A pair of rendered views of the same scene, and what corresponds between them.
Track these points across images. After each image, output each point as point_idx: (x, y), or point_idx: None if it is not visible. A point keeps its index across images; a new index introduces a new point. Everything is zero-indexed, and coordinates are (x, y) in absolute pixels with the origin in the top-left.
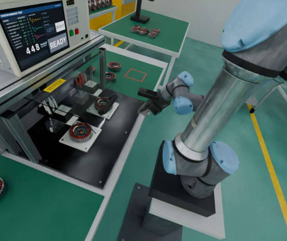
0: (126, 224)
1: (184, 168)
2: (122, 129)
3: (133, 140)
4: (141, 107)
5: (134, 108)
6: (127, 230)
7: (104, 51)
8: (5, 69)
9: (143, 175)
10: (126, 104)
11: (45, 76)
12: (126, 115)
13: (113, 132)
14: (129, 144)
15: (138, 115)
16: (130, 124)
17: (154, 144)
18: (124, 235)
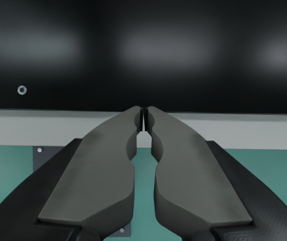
0: (61, 147)
1: None
2: (32, 67)
3: (17, 141)
4: (117, 151)
5: (236, 74)
6: (54, 151)
7: None
8: None
9: (150, 151)
10: (250, 8)
11: None
12: (145, 47)
13: None
14: None
15: (186, 112)
16: (88, 92)
17: (230, 155)
18: (47, 149)
